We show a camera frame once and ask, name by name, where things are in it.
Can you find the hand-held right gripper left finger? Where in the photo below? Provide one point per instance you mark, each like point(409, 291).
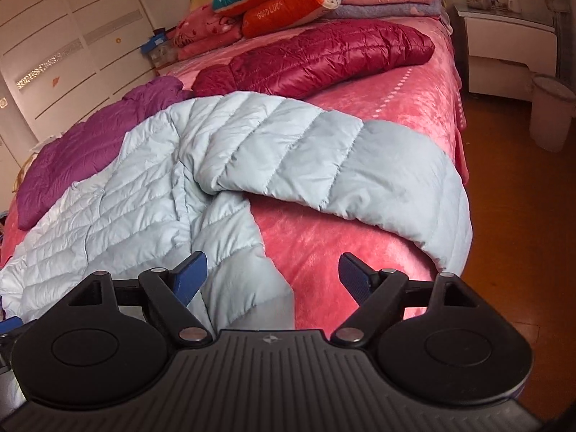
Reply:
point(191, 276)

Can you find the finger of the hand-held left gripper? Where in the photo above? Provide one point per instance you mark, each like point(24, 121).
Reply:
point(10, 326)

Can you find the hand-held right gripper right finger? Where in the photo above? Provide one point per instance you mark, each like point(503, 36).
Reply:
point(355, 279)

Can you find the light blue down jacket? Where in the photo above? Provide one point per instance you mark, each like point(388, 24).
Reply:
point(279, 144)

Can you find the pink bed with blanket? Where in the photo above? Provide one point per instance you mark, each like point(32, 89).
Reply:
point(342, 243)

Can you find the purple down jacket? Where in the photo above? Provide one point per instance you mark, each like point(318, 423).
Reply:
point(81, 162)

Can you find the dark red down jacket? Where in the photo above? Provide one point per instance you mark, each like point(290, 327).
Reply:
point(315, 58)

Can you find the blue storage box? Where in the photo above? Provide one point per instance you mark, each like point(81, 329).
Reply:
point(157, 47)

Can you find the pink printed folded blanket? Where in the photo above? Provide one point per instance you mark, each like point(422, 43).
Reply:
point(204, 33)

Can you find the white waste bin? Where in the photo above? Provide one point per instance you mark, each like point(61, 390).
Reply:
point(550, 112)

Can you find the white nightstand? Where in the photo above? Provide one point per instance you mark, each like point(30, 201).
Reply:
point(504, 49)

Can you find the white wardrobe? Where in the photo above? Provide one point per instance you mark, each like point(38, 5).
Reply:
point(67, 31)

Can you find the teal and orange folded quilt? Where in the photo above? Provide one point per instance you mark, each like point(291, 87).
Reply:
point(270, 4)

